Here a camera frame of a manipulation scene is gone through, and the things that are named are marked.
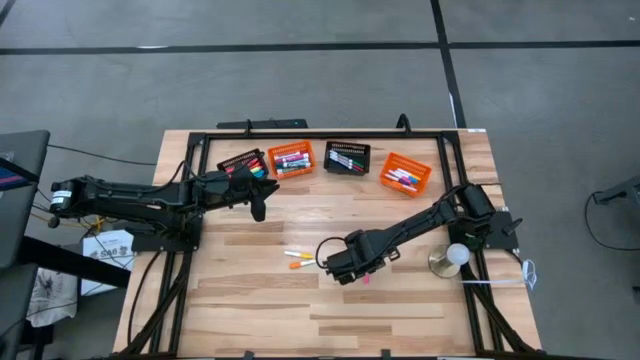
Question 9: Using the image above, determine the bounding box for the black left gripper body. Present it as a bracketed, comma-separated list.
[192, 167, 269, 223]

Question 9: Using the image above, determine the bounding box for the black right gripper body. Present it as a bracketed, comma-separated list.
[324, 228, 402, 287]

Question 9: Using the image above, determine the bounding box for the thin red marker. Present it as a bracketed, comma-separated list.
[328, 157, 365, 174]

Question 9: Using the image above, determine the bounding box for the thin green marker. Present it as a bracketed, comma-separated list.
[331, 153, 367, 170]

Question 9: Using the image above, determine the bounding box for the black plastic basket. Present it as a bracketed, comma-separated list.
[322, 140, 372, 176]
[216, 148, 270, 182]

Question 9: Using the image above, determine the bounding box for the orange plastic basket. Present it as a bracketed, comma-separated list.
[267, 140, 318, 180]
[379, 151, 433, 198]

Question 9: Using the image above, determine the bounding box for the black bar device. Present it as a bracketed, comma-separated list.
[216, 118, 310, 131]

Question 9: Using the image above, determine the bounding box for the brass lamp white bulb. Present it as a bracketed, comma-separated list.
[427, 242, 472, 280]

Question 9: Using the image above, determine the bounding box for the black beam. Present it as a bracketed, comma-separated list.
[19, 235, 132, 290]

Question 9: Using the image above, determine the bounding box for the white cloth bag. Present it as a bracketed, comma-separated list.
[27, 267, 79, 329]

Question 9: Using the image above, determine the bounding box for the black aluminium table frame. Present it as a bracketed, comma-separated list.
[114, 128, 539, 360]

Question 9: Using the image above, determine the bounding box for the black cable bundle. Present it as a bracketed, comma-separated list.
[462, 264, 536, 357]
[127, 249, 194, 357]

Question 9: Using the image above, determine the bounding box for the black floor cable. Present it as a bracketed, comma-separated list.
[584, 192, 640, 254]
[48, 143, 159, 167]

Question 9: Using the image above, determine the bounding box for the white cable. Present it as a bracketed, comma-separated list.
[452, 258, 539, 292]

